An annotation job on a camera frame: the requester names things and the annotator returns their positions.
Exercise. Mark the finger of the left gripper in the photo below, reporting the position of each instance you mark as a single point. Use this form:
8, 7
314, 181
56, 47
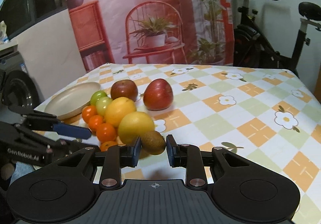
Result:
72, 130
62, 144

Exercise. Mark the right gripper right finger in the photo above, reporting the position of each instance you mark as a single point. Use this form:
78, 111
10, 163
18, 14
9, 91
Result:
188, 157

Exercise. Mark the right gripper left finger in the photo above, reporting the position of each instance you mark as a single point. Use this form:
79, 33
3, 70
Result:
116, 158

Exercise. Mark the orange tangerine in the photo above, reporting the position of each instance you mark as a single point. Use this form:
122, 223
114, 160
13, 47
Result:
88, 112
106, 132
94, 122
106, 145

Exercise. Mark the large yellow lemon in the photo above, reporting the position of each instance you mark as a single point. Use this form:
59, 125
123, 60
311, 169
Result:
134, 125

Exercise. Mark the brown kiwi fruit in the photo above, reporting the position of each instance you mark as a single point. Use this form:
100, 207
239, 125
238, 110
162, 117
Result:
153, 142

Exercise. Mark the green apple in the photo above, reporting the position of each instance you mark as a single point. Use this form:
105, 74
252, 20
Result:
96, 96
101, 105

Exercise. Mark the dark red apple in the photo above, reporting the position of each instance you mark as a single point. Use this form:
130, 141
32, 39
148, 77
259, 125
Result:
124, 88

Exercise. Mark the bright red apple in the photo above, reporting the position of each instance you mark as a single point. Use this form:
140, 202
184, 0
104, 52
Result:
158, 95

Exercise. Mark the grey washing machine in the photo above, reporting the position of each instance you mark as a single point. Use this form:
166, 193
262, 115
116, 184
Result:
17, 86

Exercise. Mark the beige round plate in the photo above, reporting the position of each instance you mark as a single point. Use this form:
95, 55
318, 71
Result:
70, 102

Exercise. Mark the checkered floral tablecloth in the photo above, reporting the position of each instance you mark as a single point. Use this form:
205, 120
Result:
267, 116

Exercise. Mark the red printed backdrop cloth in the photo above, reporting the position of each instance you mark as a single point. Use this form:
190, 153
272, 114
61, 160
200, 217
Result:
153, 31

